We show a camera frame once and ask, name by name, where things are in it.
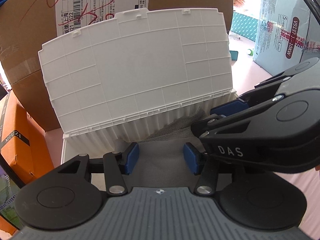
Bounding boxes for white ribbed storage box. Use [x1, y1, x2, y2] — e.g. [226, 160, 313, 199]
[37, 7, 238, 193]

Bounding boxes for teal flat box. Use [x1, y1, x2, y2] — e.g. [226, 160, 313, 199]
[231, 11, 258, 42]

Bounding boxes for light blue carton box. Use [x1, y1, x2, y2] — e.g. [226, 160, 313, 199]
[253, 0, 319, 75]

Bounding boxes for orange cardboard box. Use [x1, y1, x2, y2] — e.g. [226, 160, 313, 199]
[1, 92, 54, 235]

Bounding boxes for smartphone with cartoon screen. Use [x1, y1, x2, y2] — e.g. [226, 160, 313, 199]
[1, 155, 24, 231]

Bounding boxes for large brown cardboard box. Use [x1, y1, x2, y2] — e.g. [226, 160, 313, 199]
[1, 0, 233, 131]

